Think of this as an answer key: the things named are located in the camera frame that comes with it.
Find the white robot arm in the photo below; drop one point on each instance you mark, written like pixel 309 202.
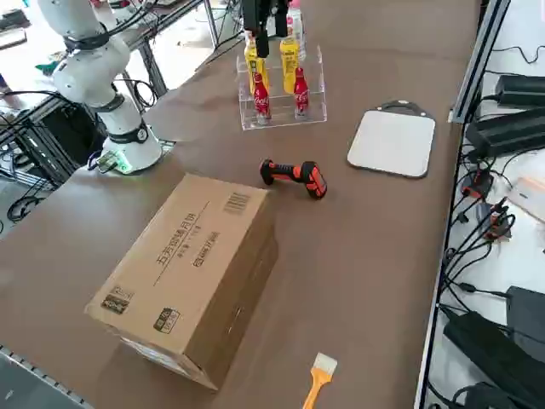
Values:
pixel 85 76

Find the brown cardboard box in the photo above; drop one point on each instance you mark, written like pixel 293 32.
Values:
pixel 183 264

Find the white bottle with pink cap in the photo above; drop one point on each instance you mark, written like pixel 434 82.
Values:
pixel 297 30

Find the yellow drink bottle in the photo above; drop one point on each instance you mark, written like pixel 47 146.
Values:
pixel 289 64
pixel 252 68

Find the red cola bottle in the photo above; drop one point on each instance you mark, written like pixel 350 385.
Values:
pixel 301 93
pixel 261 100

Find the clear acrylic bottle shelf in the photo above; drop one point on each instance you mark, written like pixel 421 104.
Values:
pixel 281 117

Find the black power adapter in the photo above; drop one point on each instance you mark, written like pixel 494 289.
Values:
pixel 506 132
pixel 489 345
pixel 521 89

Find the red black plug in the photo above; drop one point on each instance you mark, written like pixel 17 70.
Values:
pixel 500 221
pixel 479 183

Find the aluminium profile post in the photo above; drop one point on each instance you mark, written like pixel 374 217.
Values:
pixel 481 55

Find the aluminium frame rail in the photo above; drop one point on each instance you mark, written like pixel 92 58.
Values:
pixel 38 379

